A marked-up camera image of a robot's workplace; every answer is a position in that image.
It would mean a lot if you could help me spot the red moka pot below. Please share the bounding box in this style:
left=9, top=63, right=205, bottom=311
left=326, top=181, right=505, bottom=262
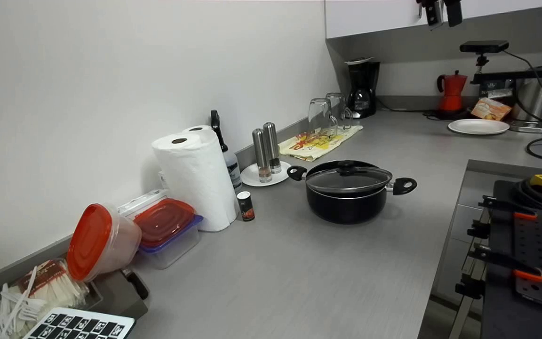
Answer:
left=436, top=70, right=468, bottom=113

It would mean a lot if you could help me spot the glass lid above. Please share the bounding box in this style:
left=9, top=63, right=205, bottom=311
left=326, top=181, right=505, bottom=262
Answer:
left=305, top=160, right=393, bottom=195

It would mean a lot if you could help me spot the black pot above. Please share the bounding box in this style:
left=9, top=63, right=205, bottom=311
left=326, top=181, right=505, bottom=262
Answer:
left=287, top=160, right=418, bottom=225

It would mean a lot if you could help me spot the rectangular container with red lid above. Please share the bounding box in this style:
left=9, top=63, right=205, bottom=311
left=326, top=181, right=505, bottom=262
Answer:
left=133, top=197, right=204, bottom=270

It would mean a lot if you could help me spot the round container with red lid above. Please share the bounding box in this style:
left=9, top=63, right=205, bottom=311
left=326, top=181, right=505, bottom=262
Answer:
left=66, top=203, right=143, bottom=283

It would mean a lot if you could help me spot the black coffee maker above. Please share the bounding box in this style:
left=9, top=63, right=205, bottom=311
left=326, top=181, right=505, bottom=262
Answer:
left=344, top=57, right=381, bottom=120

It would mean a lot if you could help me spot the orange packet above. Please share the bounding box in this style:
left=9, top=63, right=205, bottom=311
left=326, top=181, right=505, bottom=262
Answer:
left=470, top=97, right=513, bottom=122

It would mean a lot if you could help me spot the white plate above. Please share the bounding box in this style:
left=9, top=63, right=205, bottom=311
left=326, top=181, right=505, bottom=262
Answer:
left=447, top=118, right=510, bottom=136

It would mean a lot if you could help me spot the glass mug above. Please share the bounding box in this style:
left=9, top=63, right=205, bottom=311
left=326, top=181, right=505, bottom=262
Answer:
left=307, top=97, right=339, bottom=138
left=326, top=92, right=354, bottom=129

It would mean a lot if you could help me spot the printed yellow dish towel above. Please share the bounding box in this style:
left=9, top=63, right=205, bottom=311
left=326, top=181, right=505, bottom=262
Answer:
left=278, top=124, right=364, bottom=162

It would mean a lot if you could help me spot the black clamp with orange tip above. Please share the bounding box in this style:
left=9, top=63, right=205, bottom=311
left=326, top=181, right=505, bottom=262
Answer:
left=466, top=194, right=541, bottom=240
left=454, top=244, right=542, bottom=300

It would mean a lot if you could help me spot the steel grinder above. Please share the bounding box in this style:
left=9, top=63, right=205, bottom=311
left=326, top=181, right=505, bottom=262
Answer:
left=252, top=128, right=273, bottom=184
left=263, top=122, right=282, bottom=174

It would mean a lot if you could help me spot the white saucer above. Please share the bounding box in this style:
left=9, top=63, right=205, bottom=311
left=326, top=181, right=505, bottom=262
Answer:
left=240, top=161, right=293, bottom=187

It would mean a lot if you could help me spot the spray bottle with black trigger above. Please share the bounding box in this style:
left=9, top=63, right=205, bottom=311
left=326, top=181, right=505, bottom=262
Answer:
left=210, top=110, right=243, bottom=191

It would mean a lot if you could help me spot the paper towel roll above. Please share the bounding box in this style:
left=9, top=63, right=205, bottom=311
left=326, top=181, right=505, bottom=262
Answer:
left=183, top=125, right=218, bottom=143
left=151, top=132, right=239, bottom=233

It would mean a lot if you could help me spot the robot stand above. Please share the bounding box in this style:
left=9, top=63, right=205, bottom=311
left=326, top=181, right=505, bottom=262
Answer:
left=448, top=179, right=542, bottom=339

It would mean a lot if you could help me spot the small spice jar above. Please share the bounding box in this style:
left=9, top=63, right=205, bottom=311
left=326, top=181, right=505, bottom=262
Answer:
left=236, top=191, right=256, bottom=222

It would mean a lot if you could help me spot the grey organizer tray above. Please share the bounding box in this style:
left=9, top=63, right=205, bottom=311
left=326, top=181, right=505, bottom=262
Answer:
left=0, top=258, right=150, bottom=339

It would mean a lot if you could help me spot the checkered calibration board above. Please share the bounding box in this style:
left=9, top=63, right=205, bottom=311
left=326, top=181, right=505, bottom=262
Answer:
left=22, top=307, right=136, bottom=339

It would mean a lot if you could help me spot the heap of white plastic forks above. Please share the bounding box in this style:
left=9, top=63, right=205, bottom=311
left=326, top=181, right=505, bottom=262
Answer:
left=0, top=266, right=48, bottom=339

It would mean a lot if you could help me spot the white wall cabinet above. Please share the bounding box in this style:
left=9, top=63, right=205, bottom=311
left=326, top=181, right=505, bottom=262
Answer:
left=325, top=0, right=542, bottom=40

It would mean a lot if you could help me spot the camera on mount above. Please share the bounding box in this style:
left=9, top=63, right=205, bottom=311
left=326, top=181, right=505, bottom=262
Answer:
left=459, top=40, right=510, bottom=72

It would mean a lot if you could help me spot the coil of black cable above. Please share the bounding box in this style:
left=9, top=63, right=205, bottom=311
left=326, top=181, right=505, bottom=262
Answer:
left=510, top=178, right=542, bottom=216

